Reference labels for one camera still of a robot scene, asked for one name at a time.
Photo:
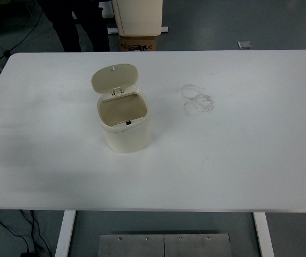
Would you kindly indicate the small grey floor plate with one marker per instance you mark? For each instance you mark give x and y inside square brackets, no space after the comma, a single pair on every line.
[243,44]

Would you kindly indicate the large cream bin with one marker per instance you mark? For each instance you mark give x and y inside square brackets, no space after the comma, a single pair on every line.
[139,16]

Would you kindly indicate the brown cardboard box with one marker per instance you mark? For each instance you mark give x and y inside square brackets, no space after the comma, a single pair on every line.
[138,42]

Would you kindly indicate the black power adapter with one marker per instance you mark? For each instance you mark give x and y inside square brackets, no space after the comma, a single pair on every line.
[26,254]

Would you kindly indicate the small cream lidded trash bin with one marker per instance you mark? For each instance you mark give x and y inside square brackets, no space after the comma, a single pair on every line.
[127,139]

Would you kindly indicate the white table leg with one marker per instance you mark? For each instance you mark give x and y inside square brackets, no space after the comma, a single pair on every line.
[65,233]
[264,235]

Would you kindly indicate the grey metal plate with screws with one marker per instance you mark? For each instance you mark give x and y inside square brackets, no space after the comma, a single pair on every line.
[142,246]

